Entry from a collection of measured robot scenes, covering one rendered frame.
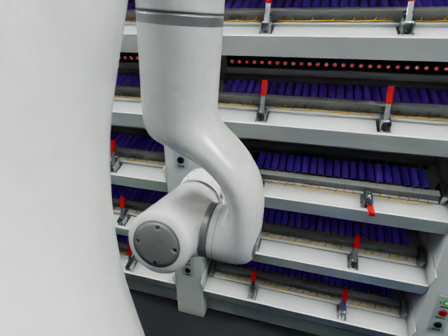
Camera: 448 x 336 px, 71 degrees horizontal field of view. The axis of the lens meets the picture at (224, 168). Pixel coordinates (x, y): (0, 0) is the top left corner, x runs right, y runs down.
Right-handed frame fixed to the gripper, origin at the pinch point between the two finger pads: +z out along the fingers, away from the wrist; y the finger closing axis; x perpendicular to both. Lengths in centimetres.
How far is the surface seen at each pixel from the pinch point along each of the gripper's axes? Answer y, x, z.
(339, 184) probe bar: -25.3, 3.8, 17.6
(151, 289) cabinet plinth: 33, 54, 27
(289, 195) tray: -13.3, 7.6, 15.5
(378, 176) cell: -34.6, 1.7, 21.6
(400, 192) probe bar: -39.1, 4.1, 17.5
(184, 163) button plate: 14.5, 1.7, 13.0
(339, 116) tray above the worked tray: -22.8, -13.1, 14.5
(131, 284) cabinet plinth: 41, 54, 28
